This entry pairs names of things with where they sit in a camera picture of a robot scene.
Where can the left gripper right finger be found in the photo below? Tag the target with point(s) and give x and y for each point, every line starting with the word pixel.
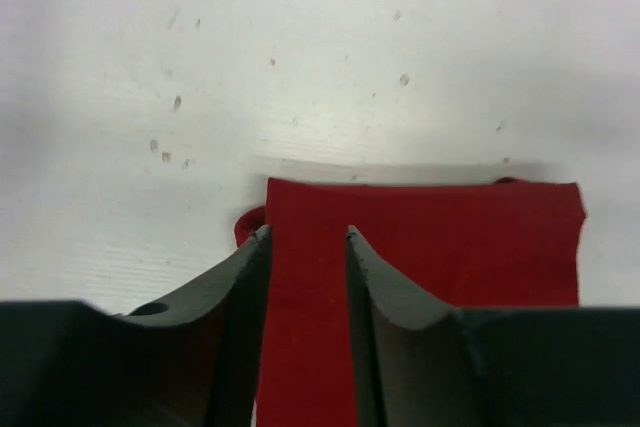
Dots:
pixel 420 361

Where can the red t shirt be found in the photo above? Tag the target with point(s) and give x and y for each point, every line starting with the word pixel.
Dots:
pixel 509 243

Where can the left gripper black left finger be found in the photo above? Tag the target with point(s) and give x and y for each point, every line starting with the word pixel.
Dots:
pixel 189 358

